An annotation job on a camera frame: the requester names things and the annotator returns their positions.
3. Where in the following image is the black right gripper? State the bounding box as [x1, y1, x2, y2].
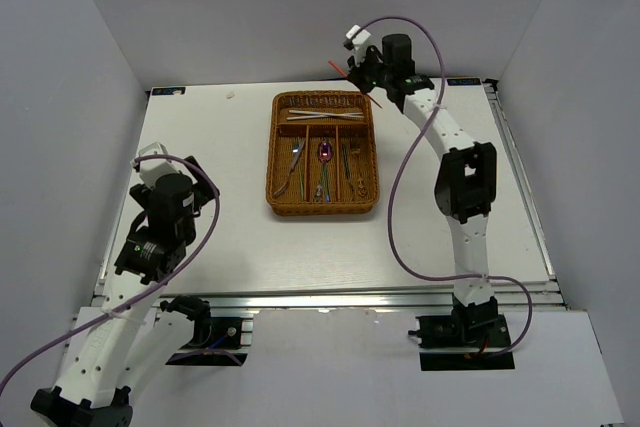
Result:
[348, 47, 393, 96]

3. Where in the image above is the orange chopstick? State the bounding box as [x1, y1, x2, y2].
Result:
[328, 60, 383, 109]

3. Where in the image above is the pink handled silver fork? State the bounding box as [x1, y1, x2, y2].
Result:
[341, 143, 351, 181]

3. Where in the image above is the iridescent rainbow spoon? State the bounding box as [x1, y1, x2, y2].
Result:
[318, 140, 333, 202]

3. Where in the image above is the green handled silver fork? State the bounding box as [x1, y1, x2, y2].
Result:
[274, 139, 306, 197]

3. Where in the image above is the gold ornate fork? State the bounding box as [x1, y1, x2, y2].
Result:
[349, 137, 368, 199]

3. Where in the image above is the iridescent thin fork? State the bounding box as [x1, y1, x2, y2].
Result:
[297, 138, 305, 201]

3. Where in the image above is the ornate silver spoon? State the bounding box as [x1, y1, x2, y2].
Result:
[313, 163, 325, 202]

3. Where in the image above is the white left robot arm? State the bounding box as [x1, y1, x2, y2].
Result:
[31, 145, 220, 426]

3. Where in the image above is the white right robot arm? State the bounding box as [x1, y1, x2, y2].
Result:
[345, 26, 499, 349]

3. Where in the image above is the blue label sticker right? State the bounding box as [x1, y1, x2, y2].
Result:
[447, 77, 482, 86]

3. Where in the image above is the blue label sticker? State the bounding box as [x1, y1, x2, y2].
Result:
[150, 86, 186, 96]
[447, 77, 482, 86]

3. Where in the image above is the brown wicker cutlery tray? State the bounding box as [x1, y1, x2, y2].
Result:
[266, 90, 380, 216]

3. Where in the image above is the blue label sticker left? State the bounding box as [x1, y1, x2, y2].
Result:
[150, 86, 186, 96]

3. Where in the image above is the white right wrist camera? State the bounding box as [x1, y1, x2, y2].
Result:
[343, 24, 371, 64]

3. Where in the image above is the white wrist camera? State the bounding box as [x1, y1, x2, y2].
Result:
[343, 24, 371, 64]
[131, 142, 179, 189]

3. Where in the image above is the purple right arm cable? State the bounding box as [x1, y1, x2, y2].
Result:
[359, 15, 534, 359]

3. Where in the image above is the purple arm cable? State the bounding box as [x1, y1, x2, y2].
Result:
[0, 155, 221, 416]
[359, 15, 534, 359]

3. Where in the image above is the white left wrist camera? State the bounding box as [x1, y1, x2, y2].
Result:
[131, 142, 179, 189]

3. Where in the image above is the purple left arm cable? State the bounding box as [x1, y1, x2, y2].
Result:
[0, 155, 221, 416]

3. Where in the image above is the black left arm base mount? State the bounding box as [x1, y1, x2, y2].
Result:
[160, 296, 249, 367]

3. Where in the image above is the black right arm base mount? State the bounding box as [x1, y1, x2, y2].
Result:
[408, 315, 515, 372]

